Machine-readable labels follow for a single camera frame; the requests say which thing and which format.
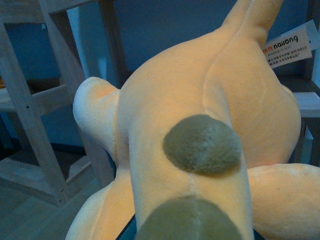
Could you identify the wooden ladder shelf left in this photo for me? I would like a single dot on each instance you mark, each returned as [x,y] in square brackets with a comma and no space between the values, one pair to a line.
[35,170]

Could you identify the white paper toy tag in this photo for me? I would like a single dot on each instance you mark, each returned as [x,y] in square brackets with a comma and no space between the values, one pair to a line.
[292,46]

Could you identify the orange plush dinosaur toy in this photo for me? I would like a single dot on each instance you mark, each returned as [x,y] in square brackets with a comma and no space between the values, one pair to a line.
[201,135]

